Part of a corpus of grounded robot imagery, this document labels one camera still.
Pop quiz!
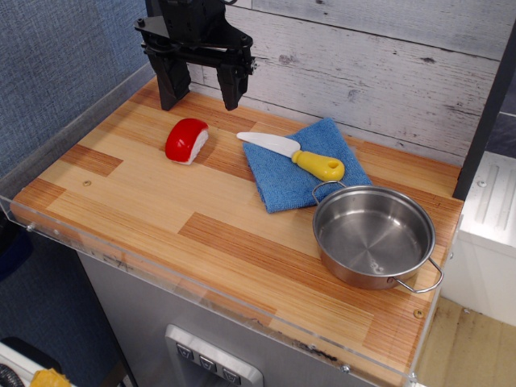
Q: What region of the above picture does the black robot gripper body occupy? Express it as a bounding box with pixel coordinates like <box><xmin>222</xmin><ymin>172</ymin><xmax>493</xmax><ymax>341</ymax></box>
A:
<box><xmin>135</xmin><ymin>1</ymin><xmax>256</xmax><ymax>77</ymax></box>

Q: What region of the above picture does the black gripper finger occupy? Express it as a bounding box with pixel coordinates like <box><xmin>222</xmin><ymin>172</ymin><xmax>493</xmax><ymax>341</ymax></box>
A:
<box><xmin>146</xmin><ymin>50</ymin><xmax>190</xmax><ymax>110</ymax></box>
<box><xmin>217</xmin><ymin>62</ymin><xmax>249</xmax><ymax>111</ymax></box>

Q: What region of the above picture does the stainless steel pot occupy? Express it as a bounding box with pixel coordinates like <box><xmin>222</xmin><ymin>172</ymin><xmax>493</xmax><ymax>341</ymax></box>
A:
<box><xmin>312</xmin><ymin>183</ymin><xmax>435</xmax><ymax>293</ymax></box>

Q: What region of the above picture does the red and white toy sushi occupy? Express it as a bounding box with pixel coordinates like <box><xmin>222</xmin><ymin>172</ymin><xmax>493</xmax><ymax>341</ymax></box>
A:
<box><xmin>164</xmin><ymin>118</ymin><xmax>209</xmax><ymax>165</ymax></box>

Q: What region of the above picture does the blue folded cloth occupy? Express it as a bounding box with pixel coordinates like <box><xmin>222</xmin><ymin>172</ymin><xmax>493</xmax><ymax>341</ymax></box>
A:
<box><xmin>242</xmin><ymin>117</ymin><xmax>373</xmax><ymax>214</ymax></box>

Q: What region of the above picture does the white yellow toy knife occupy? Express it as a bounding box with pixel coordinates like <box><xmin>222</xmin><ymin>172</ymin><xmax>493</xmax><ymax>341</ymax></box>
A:
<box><xmin>236</xmin><ymin>132</ymin><xmax>345</xmax><ymax>181</ymax></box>

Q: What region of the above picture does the grey toy fridge cabinet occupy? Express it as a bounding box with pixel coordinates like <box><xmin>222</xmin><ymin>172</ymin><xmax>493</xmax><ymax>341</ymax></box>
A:
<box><xmin>79</xmin><ymin>253</ymin><xmax>368</xmax><ymax>386</ymax></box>

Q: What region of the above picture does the clear acrylic table guard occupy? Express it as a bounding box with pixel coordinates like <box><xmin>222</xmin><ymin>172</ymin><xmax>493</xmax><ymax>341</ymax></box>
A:
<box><xmin>0</xmin><ymin>60</ymin><xmax>464</xmax><ymax>387</ymax></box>

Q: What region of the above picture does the silver dispenser button panel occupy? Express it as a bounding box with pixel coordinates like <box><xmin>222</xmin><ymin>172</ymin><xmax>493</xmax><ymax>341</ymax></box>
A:
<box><xmin>164</xmin><ymin>324</ymin><xmax>264</xmax><ymax>386</ymax></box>

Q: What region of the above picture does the white aluminium side cabinet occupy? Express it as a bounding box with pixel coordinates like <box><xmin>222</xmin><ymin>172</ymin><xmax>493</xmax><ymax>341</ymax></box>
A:
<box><xmin>441</xmin><ymin>152</ymin><xmax>515</xmax><ymax>326</ymax></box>

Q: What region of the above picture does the yellow object bottom left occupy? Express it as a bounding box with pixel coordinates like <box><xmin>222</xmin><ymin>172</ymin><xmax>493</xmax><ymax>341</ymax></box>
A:
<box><xmin>30</xmin><ymin>368</ymin><xmax>72</xmax><ymax>387</ymax></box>

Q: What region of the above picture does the dark grey left post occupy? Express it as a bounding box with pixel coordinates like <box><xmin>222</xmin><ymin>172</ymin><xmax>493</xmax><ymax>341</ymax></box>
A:
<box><xmin>145</xmin><ymin>0</ymin><xmax>162</xmax><ymax>17</ymax></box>

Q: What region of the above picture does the dark grey post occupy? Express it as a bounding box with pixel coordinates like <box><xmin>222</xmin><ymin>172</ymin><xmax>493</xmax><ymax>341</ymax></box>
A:
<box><xmin>452</xmin><ymin>25</ymin><xmax>515</xmax><ymax>200</ymax></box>
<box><xmin>145</xmin><ymin>0</ymin><xmax>162</xmax><ymax>17</ymax></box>

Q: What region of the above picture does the dark grey right post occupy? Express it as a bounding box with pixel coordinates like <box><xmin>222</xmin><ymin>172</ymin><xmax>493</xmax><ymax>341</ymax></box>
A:
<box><xmin>452</xmin><ymin>25</ymin><xmax>515</xmax><ymax>200</ymax></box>

